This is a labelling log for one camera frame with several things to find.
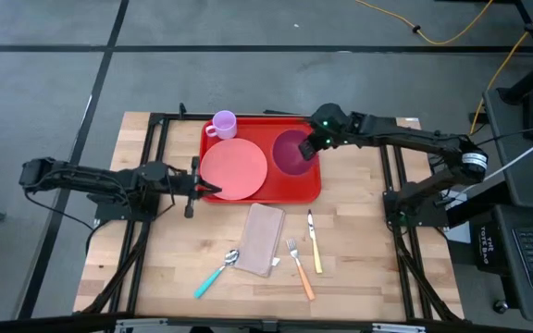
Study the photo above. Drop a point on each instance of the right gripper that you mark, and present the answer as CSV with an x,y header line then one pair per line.
x,y
322,141

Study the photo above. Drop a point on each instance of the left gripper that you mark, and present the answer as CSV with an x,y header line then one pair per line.
x,y
178,182

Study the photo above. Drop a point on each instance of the salmon pink plate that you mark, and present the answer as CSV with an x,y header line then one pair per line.
x,y
234,168

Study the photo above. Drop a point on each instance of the magenta plastic bowl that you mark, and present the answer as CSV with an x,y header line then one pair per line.
x,y
287,152

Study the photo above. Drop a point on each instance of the lilac plastic mug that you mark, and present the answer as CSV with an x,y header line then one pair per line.
x,y
224,125

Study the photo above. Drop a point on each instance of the beige cloth napkin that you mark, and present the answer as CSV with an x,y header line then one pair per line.
x,y
261,240

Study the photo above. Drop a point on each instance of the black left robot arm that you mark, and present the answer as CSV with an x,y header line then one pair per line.
x,y
86,178

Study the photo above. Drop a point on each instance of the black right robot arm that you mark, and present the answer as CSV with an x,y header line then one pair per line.
x,y
410,134

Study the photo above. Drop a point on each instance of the red plastic tray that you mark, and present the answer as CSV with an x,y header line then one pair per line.
x,y
294,189

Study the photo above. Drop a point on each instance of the black tote bag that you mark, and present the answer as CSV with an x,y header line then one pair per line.
x,y
486,250

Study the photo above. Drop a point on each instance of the dark grey side desk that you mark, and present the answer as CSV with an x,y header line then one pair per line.
x,y
525,185

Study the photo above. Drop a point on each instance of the black crossbar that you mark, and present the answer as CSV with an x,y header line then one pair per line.
x,y
40,327

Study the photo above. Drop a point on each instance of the black aluminium table frame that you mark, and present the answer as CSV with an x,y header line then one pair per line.
x,y
156,119

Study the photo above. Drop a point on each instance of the silver metal bracket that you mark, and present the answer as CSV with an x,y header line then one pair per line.
x,y
141,321
398,328

